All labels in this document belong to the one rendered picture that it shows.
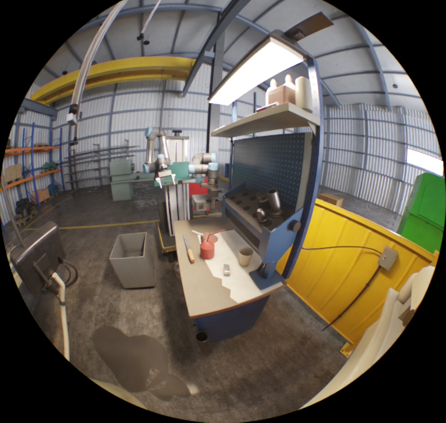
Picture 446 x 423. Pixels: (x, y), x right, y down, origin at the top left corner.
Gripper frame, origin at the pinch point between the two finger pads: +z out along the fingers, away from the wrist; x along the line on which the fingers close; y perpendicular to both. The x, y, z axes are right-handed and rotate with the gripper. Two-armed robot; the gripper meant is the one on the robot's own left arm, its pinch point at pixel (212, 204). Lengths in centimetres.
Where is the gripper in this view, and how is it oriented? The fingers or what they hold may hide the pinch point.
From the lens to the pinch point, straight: 107.5
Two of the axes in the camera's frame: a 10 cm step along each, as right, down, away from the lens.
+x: -3.5, -3.0, 8.9
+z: -0.4, 9.5, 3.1
